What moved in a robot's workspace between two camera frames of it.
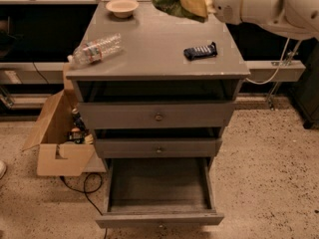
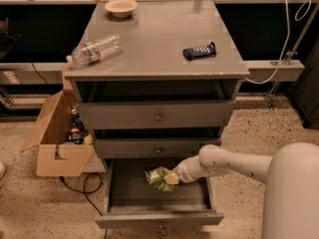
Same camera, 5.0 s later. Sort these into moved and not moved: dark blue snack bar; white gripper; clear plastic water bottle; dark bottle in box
Moved: white gripper
Not moved: dark bottle in box; dark blue snack bar; clear plastic water bottle
